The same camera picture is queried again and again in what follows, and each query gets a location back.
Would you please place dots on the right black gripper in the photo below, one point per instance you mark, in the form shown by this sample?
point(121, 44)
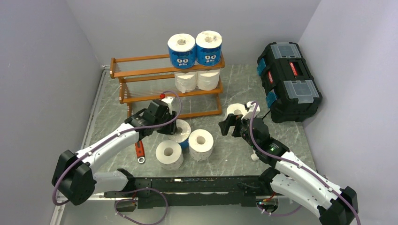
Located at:
point(232, 120)

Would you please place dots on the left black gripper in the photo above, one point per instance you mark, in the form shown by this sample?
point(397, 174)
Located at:
point(171, 129)

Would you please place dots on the white roll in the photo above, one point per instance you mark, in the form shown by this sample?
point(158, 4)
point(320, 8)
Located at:
point(236, 109)
point(201, 144)
point(186, 82)
point(169, 155)

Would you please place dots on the blue roll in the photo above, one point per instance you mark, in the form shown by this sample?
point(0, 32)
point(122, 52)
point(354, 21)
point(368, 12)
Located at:
point(182, 134)
point(208, 48)
point(182, 50)

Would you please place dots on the orange wooden two-tier shelf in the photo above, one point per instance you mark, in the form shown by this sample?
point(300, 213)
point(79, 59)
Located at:
point(145, 78)

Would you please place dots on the white roll sideways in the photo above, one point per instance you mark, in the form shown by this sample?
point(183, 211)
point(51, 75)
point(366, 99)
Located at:
point(208, 79)

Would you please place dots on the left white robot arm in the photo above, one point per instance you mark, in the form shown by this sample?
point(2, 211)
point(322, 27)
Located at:
point(77, 174)

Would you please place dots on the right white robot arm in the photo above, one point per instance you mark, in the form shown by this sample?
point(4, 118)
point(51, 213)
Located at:
point(289, 176)

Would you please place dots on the green and white pipe fitting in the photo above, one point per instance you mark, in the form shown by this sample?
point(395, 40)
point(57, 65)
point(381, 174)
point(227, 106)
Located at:
point(254, 157)

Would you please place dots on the black plastic toolbox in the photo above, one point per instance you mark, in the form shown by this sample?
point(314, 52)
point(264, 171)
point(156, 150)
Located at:
point(291, 91)

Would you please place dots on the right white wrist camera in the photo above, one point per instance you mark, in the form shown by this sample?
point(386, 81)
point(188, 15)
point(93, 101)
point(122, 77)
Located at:
point(251, 112)

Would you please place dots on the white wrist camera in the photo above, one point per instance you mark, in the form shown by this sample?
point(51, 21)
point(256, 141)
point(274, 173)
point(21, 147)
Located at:
point(251, 112)
point(169, 100)

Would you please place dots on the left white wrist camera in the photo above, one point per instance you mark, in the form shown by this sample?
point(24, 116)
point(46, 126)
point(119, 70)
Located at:
point(169, 100)

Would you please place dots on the red handled tool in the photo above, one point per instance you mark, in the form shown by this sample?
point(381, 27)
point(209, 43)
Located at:
point(140, 152)

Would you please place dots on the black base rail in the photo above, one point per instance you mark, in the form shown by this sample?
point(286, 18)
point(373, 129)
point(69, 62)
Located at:
point(245, 191)

